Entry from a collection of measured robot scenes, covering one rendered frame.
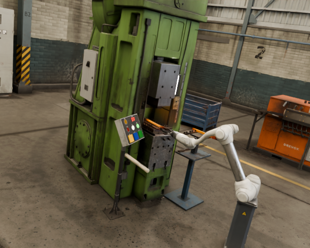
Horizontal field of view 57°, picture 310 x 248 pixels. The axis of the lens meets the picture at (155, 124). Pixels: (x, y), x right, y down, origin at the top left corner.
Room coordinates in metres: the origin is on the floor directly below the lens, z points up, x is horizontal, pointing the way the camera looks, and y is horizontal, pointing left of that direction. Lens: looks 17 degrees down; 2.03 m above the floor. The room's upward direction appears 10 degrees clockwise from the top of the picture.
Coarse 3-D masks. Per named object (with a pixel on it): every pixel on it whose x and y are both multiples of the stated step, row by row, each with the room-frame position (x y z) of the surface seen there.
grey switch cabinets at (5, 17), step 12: (0, 12) 6.81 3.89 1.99; (12, 12) 7.03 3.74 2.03; (0, 24) 6.80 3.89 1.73; (12, 24) 7.03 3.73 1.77; (0, 36) 6.82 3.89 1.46; (12, 36) 7.04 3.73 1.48; (0, 48) 6.82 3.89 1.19; (12, 48) 7.04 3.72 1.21; (0, 60) 6.82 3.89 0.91; (12, 60) 7.05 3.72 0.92; (0, 72) 6.82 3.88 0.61; (12, 72) 7.05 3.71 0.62; (0, 84) 6.82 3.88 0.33; (0, 96) 6.87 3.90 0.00
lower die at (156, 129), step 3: (144, 120) 3.58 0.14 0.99; (150, 120) 3.62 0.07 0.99; (144, 123) 3.48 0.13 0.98; (150, 123) 3.49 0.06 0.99; (156, 123) 3.54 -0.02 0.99; (144, 126) 3.42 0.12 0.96; (150, 126) 3.38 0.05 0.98; (153, 126) 3.37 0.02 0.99; (156, 126) 3.39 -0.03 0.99; (150, 129) 3.33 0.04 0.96; (153, 129) 3.29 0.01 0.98; (156, 129) 3.32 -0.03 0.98; (159, 129) 3.35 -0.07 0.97; (153, 132) 3.29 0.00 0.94; (156, 132) 3.32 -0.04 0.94; (159, 132) 3.36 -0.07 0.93; (162, 132) 3.39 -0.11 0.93
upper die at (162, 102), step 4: (148, 96) 3.43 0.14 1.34; (148, 100) 3.42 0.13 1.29; (152, 100) 3.37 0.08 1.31; (156, 100) 3.31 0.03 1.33; (160, 100) 3.31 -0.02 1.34; (164, 100) 3.35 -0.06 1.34; (168, 100) 3.39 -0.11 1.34; (156, 104) 3.30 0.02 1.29; (160, 104) 3.31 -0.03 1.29; (164, 104) 3.35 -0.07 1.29; (168, 104) 3.40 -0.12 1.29
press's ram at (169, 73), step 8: (160, 64) 3.26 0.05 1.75; (168, 64) 3.32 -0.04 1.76; (176, 64) 3.46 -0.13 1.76; (152, 72) 3.35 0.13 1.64; (160, 72) 3.26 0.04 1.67; (168, 72) 3.34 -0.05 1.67; (176, 72) 3.42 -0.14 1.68; (152, 80) 3.33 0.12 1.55; (160, 80) 3.27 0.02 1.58; (168, 80) 3.35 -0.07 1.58; (176, 80) 3.43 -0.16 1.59; (152, 88) 3.32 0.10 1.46; (160, 88) 3.28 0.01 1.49; (168, 88) 3.36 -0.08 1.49; (152, 96) 3.30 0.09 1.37; (160, 96) 3.30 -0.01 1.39; (168, 96) 3.38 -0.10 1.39
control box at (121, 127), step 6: (120, 120) 2.75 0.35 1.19; (126, 120) 2.84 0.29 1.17; (132, 120) 2.93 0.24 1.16; (138, 120) 3.04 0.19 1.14; (120, 126) 2.75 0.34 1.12; (126, 126) 2.79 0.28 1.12; (120, 132) 2.75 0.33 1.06; (126, 132) 2.75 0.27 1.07; (132, 132) 2.84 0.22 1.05; (120, 138) 2.74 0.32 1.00; (126, 138) 2.71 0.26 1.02; (126, 144) 2.71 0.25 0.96
